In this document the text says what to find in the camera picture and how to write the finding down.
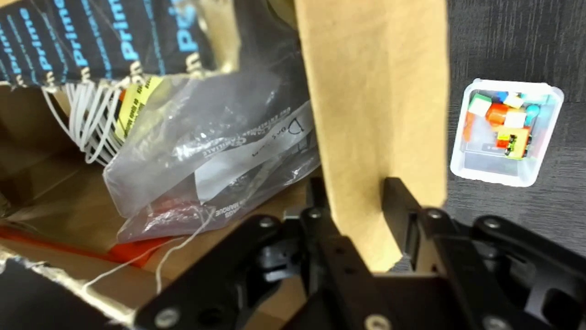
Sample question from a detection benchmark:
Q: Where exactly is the flat red object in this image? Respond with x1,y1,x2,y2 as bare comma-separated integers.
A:
0,222,180,272

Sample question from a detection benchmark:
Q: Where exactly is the green toy block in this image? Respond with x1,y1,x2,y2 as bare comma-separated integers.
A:
469,90,495,118

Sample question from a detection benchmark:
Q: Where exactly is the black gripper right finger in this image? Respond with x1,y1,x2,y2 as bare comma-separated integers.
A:
381,177,586,330

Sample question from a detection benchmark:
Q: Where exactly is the clear plastic bin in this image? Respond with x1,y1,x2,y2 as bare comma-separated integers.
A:
449,78,566,189

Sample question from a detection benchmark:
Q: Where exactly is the red toy block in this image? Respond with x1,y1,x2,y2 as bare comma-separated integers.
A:
486,101,509,127

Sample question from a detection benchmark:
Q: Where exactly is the beige toy block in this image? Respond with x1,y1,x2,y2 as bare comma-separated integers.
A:
504,111,528,131

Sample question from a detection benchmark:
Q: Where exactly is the white string bundle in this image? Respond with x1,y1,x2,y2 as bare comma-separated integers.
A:
39,79,134,167

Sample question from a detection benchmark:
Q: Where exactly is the orange toy block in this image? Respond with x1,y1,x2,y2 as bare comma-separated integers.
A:
495,129,531,162

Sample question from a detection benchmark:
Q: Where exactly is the brown cardboard box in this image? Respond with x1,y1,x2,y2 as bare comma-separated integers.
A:
0,0,453,330

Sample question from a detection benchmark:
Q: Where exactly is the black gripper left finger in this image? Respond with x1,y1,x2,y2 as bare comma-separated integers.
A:
134,178,392,330

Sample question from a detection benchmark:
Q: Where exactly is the yellow label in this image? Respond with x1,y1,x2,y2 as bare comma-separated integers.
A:
116,76,165,145

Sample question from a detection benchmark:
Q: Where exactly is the clear plastic bag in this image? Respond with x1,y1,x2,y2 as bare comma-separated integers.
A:
101,61,323,244

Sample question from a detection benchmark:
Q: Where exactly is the black Prime packing tape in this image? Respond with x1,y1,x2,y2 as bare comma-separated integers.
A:
0,0,216,89

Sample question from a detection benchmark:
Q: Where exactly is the cyan toy block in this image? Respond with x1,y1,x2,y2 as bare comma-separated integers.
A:
524,103,544,125

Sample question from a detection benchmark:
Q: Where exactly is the black storage box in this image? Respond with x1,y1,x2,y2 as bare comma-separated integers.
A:
0,259,139,330

